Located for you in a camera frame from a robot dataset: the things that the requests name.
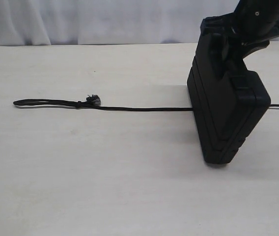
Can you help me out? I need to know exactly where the black braided rope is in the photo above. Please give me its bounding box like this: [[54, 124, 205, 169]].
[[13, 93, 279, 111]]

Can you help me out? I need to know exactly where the black plastic carrying case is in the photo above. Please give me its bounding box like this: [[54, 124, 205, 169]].
[[186, 33, 272, 165]]

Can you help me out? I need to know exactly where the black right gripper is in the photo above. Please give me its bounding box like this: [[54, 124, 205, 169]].
[[200, 13, 279, 74]]

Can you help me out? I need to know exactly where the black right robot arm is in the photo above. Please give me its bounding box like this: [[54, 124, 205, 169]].
[[195, 0, 279, 72]]

